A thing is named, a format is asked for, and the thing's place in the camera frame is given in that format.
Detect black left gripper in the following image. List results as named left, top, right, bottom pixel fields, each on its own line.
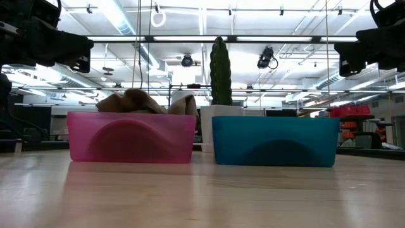
left=0, top=15, right=95, bottom=73

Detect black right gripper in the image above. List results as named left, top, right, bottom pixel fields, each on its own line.
left=334, top=23, right=405, bottom=78

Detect red storage crates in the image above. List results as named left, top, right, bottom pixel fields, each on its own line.
left=330, top=104, right=371, bottom=118

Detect black shelf rack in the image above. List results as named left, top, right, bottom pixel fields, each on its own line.
left=337, top=114, right=395, bottom=149

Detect pink translucent plastic bin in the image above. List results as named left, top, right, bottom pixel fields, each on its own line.
left=66, top=111, right=197, bottom=164

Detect blue translucent plastic bin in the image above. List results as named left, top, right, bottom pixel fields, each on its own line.
left=211, top=115, right=340, bottom=168

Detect black overhead crossbar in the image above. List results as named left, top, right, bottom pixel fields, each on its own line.
left=87, top=34, right=360, bottom=44

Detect white plant pot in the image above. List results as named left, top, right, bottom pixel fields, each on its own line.
left=200, top=104, right=245, bottom=153

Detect dark hanging cable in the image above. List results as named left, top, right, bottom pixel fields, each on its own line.
left=325, top=0, right=330, bottom=108
left=147, top=0, right=152, bottom=94

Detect yellowish hanging cord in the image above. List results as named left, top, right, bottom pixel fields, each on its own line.
left=131, top=0, right=142, bottom=89

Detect thin black horizontal rail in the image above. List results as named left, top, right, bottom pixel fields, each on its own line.
left=12, top=84, right=405, bottom=94

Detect white cable ring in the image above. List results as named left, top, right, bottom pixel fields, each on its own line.
left=150, top=3, right=167, bottom=29

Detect black ceiling camera with cable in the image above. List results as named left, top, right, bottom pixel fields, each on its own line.
left=256, top=46, right=279, bottom=70

